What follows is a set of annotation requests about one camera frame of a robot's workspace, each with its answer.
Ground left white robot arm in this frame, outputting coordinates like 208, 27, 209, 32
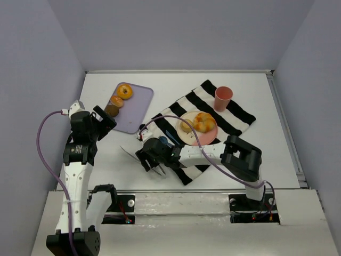
46, 102, 117, 255

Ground metal tongs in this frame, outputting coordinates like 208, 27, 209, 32
119, 145, 167, 177

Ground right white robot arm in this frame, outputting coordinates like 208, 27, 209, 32
135, 135, 265, 202

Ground dark brown muffin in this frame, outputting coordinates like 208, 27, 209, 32
104, 105, 120, 117

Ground black white striped cloth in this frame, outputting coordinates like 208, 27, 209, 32
139, 79, 256, 187

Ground lavender tray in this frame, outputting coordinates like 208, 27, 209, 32
107, 82, 154, 134

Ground small glazed bun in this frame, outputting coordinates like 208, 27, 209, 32
110, 95, 124, 108

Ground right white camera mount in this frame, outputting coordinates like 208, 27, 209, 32
136, 129, 154, 145

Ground blue spoon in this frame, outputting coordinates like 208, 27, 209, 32
158, 136, 173, 147

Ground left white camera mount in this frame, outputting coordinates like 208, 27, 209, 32
61, 100, 85, 118

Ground orange glazed donut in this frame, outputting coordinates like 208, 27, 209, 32
117, 84, 133, 100

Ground small yellow muffin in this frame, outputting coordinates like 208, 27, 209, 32
180, 119, 193, 132

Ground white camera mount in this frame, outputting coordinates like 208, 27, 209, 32
136, 129, 154, 145
61, 100, 85, 118

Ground twisted ring bread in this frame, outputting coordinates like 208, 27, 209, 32
193, 112, 216, 133

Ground pink cup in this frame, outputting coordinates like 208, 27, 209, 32
214, 86, 233, 112

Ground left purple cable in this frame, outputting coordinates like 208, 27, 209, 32
36, 110, 78, 256

